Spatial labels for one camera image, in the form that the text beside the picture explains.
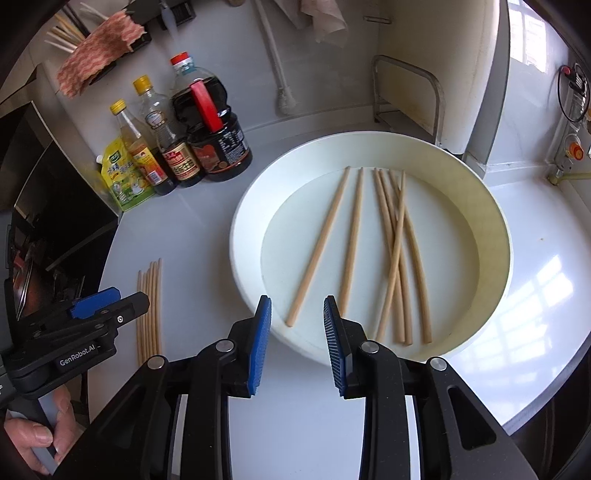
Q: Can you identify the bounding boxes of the steel cutting board stand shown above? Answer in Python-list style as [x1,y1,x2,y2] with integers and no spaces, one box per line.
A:
[372,54,441,144]

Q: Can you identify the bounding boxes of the bunch of bamboo chopsticks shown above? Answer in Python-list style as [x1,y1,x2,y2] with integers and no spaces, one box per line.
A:
[44,2,109,54]

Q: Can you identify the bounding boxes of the large red-handled soy sauce jug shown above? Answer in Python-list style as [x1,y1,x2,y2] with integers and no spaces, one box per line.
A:
[169,52,254,182]

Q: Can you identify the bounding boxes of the person's left hand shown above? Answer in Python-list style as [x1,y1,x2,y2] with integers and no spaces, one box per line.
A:
[4,388,83,474]

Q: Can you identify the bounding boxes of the grey gas valve orange knob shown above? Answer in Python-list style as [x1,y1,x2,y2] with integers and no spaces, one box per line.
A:
[551,131,589,185]

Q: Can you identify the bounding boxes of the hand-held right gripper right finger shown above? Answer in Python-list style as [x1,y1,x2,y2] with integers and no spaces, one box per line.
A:
[323,295,527,480]

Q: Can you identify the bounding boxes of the black wall rack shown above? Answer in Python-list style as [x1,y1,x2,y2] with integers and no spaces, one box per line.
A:
[85,0,195,84]

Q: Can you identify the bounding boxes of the gas controller with red button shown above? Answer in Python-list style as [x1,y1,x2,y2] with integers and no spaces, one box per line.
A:
[561,65,591,93]

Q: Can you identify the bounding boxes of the black gas stove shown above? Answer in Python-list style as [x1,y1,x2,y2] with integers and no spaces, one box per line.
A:
[46,270,86,301]

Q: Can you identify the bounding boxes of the white cutting board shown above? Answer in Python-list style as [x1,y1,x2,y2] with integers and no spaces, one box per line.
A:
[376,0,509,167]

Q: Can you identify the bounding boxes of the small yellow-capped vinegar bottle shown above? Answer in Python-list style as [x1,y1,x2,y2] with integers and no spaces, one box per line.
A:
[109,99,180,197]

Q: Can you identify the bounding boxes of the pink striped dishcloth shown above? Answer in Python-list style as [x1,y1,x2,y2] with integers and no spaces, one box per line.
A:
[56,11,146,99]

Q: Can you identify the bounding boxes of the bundle of wooden chopsticks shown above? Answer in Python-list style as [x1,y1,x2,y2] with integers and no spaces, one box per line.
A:
[136,258,164,367]

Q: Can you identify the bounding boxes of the white round tray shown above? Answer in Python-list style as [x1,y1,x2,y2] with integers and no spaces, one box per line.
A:
[229,131,513,365]

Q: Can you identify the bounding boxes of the white dish brush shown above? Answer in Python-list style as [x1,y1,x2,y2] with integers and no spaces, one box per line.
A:
[254,0,301,116]

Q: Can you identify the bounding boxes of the yellow seasoning pouch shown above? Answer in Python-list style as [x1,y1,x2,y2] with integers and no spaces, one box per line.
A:
[96,137,155,212]

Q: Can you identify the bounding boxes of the dark pot with lid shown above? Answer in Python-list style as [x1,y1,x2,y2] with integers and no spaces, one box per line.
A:
[9,244,61,321]

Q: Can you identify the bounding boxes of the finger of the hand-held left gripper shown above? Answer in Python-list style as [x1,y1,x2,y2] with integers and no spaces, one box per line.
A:
[90,292,151,330]
[69,287,122,319]

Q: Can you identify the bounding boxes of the long wooden chopstick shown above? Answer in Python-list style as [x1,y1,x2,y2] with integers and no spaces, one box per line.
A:
[388,169,433,344]
[285,166,352,328]
[372,168,404,343]
[378,169,413,346]
[375,171,407,342]

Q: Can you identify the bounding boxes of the yellow-capped soy sauce bottle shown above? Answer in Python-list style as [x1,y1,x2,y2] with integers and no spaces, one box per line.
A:
[132,75,206,188]

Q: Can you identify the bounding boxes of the beige rag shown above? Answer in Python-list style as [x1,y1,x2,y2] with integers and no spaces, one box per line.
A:
[298,0,347,44]

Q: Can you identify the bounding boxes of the white plastic utensil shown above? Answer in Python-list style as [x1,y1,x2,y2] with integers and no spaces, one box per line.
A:
[161,0,179,42]

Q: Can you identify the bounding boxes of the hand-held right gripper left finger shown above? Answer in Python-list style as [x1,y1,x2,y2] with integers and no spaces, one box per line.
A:
[78,295,273,480]

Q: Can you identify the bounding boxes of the black cable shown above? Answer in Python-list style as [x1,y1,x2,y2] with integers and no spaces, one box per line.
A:
[556,65,591,123]

